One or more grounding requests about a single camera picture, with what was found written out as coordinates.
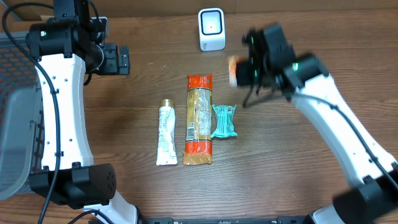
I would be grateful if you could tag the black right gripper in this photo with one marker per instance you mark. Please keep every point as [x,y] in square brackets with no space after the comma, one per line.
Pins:
[245,79]

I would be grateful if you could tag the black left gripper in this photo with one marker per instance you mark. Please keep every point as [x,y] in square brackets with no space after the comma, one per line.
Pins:
[115,66]

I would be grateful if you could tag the small orange snack packet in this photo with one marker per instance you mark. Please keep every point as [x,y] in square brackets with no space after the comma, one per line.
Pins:
[232,61]

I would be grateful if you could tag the teal snack bar wrapper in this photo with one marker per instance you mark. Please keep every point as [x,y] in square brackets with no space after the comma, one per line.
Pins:
[224,121]

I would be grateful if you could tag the orange pasta package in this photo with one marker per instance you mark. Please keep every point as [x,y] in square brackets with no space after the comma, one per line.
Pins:
[198,143]

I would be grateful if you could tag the white tube gold cap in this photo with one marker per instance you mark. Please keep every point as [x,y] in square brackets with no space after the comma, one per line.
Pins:
[166,151]

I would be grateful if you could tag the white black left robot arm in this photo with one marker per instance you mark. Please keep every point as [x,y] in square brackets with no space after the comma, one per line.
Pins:
[64,51]

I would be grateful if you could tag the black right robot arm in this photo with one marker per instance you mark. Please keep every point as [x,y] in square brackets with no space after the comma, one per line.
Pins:
[370,171]

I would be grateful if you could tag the white barcode scanner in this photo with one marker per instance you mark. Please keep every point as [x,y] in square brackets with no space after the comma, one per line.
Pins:
[211,29]

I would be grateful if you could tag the grey plastic shopping basket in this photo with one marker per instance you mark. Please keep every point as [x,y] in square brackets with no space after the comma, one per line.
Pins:
[22,131]

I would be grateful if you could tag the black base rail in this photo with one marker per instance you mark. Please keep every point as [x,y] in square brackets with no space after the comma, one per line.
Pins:
[278,220]

